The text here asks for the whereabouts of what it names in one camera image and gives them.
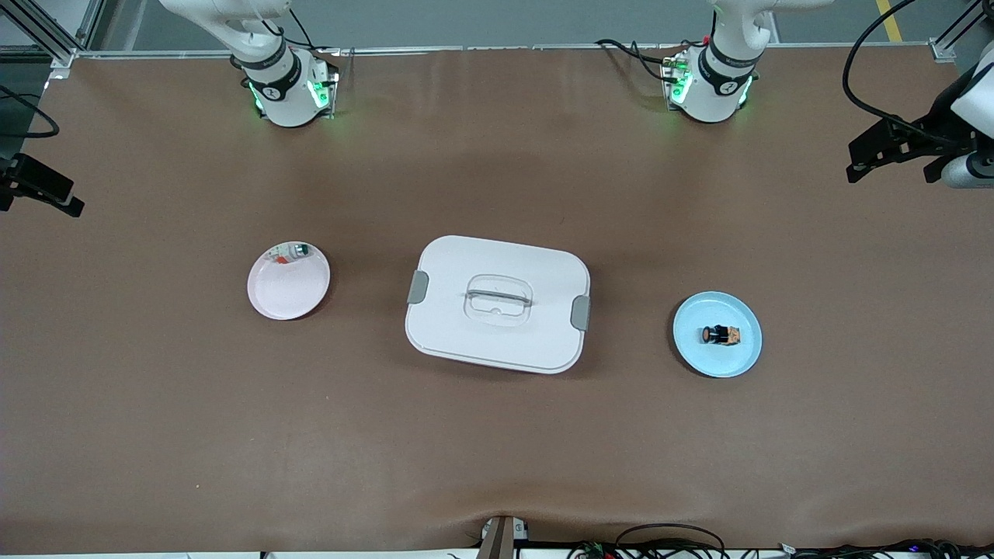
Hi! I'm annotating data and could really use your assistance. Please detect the white lidded storage box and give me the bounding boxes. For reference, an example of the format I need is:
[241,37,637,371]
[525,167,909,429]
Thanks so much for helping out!
[405,234,592,375]

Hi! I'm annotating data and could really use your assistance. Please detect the pink round plate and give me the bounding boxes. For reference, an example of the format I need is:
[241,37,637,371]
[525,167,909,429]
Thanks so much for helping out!
[247,241,332,321]

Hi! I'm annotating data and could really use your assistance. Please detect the light blue round plate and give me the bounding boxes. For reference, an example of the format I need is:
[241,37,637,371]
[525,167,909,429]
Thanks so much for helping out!
[673,291,763,379]

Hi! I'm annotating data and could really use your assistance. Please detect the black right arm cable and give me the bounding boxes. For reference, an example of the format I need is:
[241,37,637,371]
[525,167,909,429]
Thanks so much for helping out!
[0,84,61,141]

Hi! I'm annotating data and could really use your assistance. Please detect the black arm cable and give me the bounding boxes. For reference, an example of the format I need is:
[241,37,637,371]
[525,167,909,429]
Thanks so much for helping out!
[843,0,965,148]
[0,84,61,141]

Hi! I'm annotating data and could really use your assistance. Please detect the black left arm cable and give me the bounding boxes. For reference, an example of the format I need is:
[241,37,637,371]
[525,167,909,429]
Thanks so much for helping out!
[843,0,965,148]

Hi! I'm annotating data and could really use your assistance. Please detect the aluminium frame post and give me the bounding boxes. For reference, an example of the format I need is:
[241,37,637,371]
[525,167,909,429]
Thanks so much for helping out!
[930,0,994,63]
[0,0,106,69]

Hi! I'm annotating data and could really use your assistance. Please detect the black arm base cables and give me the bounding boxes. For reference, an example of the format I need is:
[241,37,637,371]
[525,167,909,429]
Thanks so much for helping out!
[594,37,686,83]

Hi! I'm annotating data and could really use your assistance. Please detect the black cable bundle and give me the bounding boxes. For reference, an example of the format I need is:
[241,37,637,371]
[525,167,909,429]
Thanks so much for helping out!
[777,539,994,559]

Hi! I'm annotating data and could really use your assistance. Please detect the black cable loop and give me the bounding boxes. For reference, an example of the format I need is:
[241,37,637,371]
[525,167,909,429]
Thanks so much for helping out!
[615,523,728,559]

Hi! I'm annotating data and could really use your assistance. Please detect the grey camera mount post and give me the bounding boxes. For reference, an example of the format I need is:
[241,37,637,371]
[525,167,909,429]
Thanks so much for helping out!
[478,515,530,559]

